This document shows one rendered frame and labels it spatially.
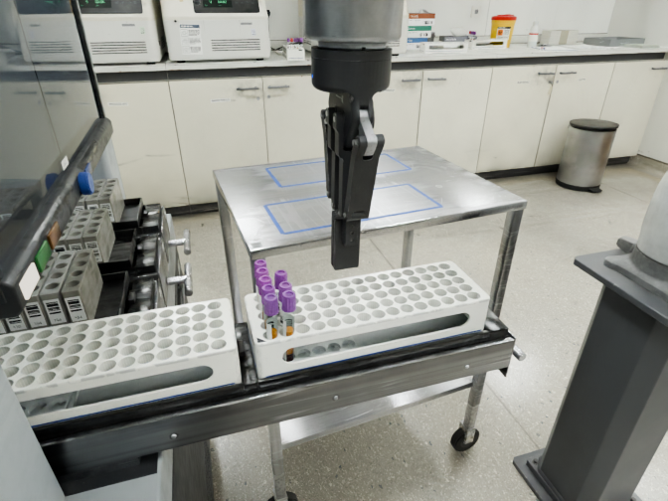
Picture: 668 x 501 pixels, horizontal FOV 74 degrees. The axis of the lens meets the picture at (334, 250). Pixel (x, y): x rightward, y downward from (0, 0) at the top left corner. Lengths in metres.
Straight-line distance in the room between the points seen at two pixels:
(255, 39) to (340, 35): 2.37
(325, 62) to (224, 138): 2.40
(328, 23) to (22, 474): 0.46
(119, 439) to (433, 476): 1.06
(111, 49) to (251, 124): 0.80
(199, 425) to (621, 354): 0.88
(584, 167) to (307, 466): 2.86
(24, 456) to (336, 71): 0.43
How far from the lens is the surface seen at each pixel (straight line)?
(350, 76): 0.42
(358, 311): 0.56
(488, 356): 0.63
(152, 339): 0.54
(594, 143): 3.59
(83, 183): 0.66
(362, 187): 0.44
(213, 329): 0.53
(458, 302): 0.57
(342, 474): 1.43
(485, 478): 1.49
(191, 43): 2.73
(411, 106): 3.09
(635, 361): 1.12
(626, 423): 1.22
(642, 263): 1.07
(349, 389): 0.56
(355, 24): 0.41
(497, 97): 3.43
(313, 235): 0.81
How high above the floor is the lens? 1.19
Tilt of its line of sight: 29 degrees down
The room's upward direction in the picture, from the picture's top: straight up
